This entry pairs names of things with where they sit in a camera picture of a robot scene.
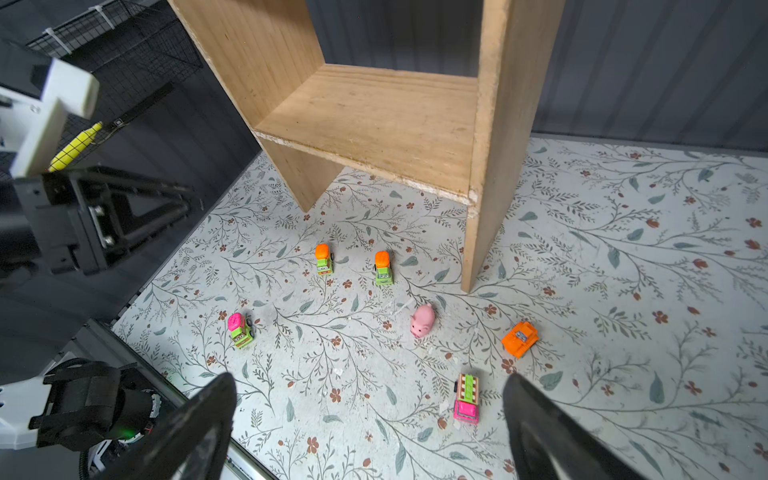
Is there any black wire basket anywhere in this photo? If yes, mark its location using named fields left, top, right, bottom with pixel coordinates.
left=27, top=1, right=202, bottom=154

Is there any orange green mixer truck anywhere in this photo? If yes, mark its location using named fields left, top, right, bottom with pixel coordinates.
left=315, top=244, right=333, bottom=276
left=374, top=251, right=394, bottom=286

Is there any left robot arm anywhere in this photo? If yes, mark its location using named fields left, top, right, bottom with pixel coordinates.
left=1, top=166, right=196, bottom=479

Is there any orange toy car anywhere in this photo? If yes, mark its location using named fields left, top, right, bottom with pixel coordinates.
left=502, top=321, right=539, bottom=359

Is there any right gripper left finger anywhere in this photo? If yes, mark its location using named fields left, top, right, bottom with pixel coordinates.
left=97, top=373, right=237, bottom=479

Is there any pink pig toy centre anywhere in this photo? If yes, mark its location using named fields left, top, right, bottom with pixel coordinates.
left=410, top=304, right=436, bottom=338

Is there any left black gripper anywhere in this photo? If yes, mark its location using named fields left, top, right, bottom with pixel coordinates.
left=1, top=166, right=195, bottom=279

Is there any wooden two-tier shelf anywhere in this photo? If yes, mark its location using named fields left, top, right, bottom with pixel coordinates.
left=172, top=1, right=564, bottom=292

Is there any orange green mixer truck right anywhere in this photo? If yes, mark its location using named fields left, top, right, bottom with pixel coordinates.
left=374, top=251, right=394, bottom=286

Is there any orange green mixer truck left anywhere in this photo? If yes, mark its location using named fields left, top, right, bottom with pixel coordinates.
left=315, top=244, right=333, bottom=276

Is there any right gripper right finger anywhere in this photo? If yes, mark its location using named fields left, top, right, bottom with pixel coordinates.
left=502, top=373, right=642, bottom=479

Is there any pink green toy truck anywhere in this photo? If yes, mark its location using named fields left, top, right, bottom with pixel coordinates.
left=453, top=373, right=479, bottom=425

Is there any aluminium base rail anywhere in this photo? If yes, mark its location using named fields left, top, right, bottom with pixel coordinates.
left=71, top=320, right=275, bottom=479

